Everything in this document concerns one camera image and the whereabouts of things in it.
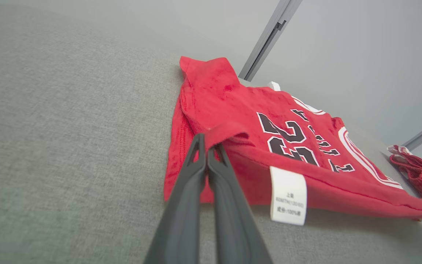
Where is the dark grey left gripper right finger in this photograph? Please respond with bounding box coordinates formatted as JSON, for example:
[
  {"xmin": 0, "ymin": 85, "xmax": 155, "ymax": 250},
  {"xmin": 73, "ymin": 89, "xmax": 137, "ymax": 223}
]
[{"xmin": 207, "ymin": 145, "xmax": 274, "ymax": 264}]

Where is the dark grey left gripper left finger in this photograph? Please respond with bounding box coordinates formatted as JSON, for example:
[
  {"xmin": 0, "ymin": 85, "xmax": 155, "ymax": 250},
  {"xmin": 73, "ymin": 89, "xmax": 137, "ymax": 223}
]
[{"xmin": 143, "ymin": 134, "xmax": 208, "ymax": 264}]

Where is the red basketball jersey white trim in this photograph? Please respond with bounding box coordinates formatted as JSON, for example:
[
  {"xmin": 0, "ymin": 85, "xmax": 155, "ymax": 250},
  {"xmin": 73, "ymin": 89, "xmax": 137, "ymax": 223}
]
[{"xmin": 163, "ymin": 56, "xmax": 422, "ymax": 226}]

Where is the red shorts white waistband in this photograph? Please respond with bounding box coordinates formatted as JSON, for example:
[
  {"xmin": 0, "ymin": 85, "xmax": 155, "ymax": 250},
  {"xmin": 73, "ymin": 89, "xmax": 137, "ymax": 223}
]
[{"xmin": 387, "ymin": 145, "xmax": 422, "ymax": 200}]

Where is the grey partition post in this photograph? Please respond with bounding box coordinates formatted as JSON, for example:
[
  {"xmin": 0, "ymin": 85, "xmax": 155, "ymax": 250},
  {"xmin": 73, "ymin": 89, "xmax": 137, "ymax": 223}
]
[{"xmin": 238, "ymin": 0, "xmax": 303, "ymax": 82}]

